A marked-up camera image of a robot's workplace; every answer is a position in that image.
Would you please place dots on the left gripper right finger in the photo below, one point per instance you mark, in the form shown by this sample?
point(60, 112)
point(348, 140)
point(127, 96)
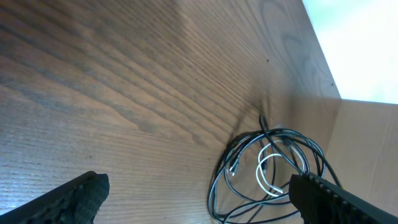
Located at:
point(320, 201)

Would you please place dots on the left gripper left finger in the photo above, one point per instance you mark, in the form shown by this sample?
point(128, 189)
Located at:
point(77, 201)

